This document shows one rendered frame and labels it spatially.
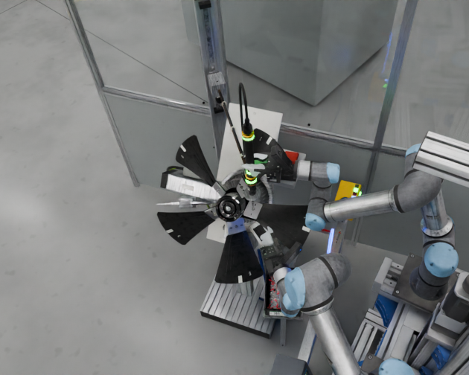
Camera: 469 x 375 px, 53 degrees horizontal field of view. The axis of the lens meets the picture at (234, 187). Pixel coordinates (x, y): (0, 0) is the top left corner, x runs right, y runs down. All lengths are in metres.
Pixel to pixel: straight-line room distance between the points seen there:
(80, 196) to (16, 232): 0.54
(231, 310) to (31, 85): 3.11
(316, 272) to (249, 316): 1.53
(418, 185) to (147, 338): 2.07
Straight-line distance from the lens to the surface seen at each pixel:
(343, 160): 2.72
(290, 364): 1.71
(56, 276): 3.56
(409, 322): 2.15
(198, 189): 2.25
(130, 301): 3.29
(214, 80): 2.30
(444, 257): 1.95
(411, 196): 1.63
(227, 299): 3.10
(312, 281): 1.53
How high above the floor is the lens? 2.87
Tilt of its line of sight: 52 degrees down
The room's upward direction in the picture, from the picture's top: 7 degrees counter-clockwise
